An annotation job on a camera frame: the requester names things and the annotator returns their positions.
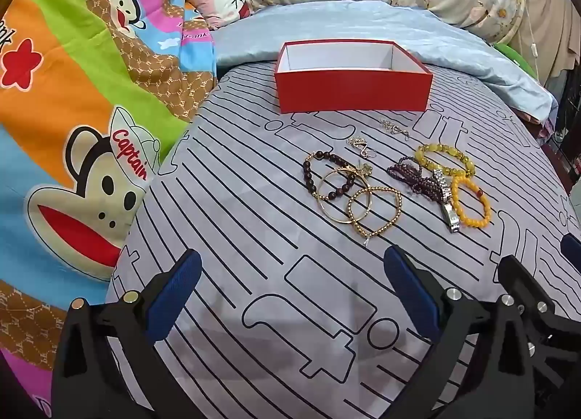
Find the grey striped bed sheet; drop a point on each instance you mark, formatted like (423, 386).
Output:
(254, 237)

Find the light blue blanket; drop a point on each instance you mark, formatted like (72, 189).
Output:
(363, 19)

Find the cartoon monkey printed blanket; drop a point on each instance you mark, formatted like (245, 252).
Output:
(81, 83)

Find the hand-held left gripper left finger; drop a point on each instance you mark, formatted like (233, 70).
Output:
(174, 296)

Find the gold bangle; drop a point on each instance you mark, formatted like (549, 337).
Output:
(317, 192)

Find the red cardboard box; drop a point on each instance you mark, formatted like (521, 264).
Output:
(354, 92)

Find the green plastic object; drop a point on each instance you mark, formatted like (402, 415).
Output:
(517, 60)

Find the beige curtain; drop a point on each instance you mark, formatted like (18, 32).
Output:
(560, 19)

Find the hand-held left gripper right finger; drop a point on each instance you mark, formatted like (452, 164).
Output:
(415, 296)

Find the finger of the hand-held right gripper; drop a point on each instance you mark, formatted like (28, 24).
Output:
(571, 247)
(519, 276)

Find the silver metal wristwatch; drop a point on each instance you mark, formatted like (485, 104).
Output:
(447, 201)

